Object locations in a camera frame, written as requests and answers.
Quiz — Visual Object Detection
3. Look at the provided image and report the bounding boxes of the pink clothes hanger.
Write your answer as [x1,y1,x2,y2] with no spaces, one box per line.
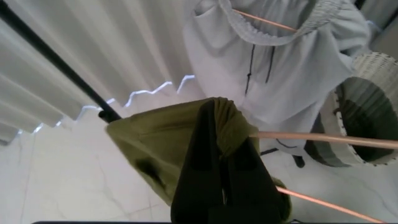
[257,131,398,223]
[233,8,298,33]

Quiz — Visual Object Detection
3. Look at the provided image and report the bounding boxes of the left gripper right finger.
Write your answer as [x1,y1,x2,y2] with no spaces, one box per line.
[222,138,285,223]

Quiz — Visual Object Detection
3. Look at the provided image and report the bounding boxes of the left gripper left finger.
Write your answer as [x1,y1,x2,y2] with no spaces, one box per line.
[170,100,224,223]

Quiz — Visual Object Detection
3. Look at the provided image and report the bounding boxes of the green long-sleeved shirt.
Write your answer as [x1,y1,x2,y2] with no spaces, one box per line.
[105,96,293,223]

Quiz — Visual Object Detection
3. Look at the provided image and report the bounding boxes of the white curtain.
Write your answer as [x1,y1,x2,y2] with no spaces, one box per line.
[0,0,206,146]

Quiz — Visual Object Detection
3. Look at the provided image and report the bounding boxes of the white laundry basket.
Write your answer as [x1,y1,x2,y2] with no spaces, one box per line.
[304,52,398,167]

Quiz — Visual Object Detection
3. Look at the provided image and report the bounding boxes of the pale grey shorts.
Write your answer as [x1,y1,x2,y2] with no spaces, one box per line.
[182,0,373,156]

